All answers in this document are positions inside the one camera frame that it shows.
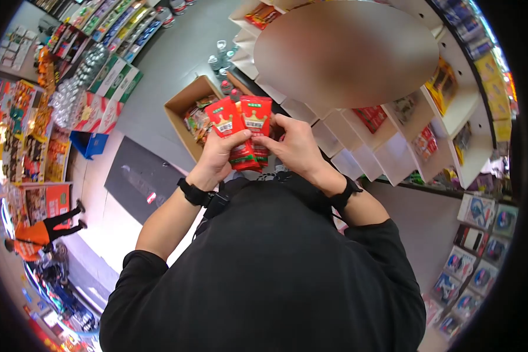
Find person's left hand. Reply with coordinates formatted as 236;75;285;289
186;129;253;193

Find person's right hand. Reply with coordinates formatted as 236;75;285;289
251;113;347;197

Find person's left thumb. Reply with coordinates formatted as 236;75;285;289
216;129;253;149

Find person's right fingers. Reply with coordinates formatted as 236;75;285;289
270;113;309;138

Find person's right thumb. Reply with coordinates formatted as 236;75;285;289
251;136;283;152

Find red crown-print snack packet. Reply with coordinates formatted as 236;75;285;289
204;97;263;173
240;95;273;168

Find pile of colourful snack packets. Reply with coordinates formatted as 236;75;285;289
183;94;220;146

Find open cardboard box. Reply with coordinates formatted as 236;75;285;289
164;75;226;163

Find black wrist band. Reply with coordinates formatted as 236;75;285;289
177;177;230;219
329;175;364;211

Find cluster of small water bottles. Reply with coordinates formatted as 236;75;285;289
208;40;239;95

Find dark floor mat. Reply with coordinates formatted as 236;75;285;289
104;136;187;225

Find white shop shelf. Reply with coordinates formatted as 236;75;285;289
226;0;495;190

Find person's body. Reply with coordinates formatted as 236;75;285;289
99;173;427;352

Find stack of green white cartons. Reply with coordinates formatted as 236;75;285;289
88;55;144;104

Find stack of red white cartons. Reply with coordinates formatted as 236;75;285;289
72;92;125;135

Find blue plastic bin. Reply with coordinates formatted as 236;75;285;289
69;130;110;160

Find pile of clear bottle packs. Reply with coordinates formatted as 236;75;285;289
49;43;111;129

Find full shop shelf with drinks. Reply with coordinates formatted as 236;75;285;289
35;0;177;64

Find full shop shelf with yellow goods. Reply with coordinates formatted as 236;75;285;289
431;0;521;148

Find full shop shelf with snacks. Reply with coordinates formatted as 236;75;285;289
0;74;76;229

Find display rack of boxed goods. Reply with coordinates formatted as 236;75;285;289
422;193;520;340

